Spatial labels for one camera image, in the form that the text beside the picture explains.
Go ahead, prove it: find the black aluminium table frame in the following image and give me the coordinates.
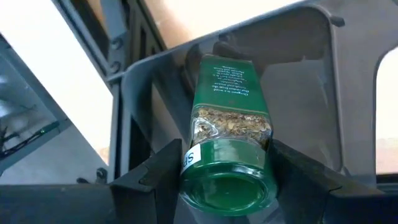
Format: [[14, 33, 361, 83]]
[[51, 0, 165, 184]]

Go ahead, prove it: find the thin black cable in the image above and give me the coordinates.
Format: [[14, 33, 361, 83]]
[[0, 119, 62, 158]]

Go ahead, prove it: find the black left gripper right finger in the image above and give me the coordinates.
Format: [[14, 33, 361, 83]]
[[269, 139, 398, 224]]

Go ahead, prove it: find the green-lid herb spice jar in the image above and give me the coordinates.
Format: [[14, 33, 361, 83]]
[[179, 54, 278, 218]]

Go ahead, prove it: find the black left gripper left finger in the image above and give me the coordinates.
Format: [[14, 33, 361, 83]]
[[0, 138, 183, 224]]

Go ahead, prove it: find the translucent grey plastic bin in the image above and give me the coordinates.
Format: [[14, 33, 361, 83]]
[[119, 0, 398, 187]]

